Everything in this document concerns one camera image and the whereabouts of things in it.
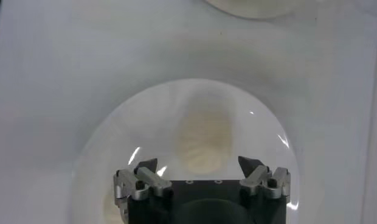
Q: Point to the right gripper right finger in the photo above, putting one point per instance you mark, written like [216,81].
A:
[255,175]

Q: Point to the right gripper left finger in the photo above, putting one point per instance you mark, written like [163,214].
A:
[152,178]

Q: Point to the white steamed baozi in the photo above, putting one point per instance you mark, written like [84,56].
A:
[203,143]

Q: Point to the white round plate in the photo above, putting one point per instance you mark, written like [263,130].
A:
[140,128]

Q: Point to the cream electric cooking pot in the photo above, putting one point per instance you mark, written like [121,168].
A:
[255,7]

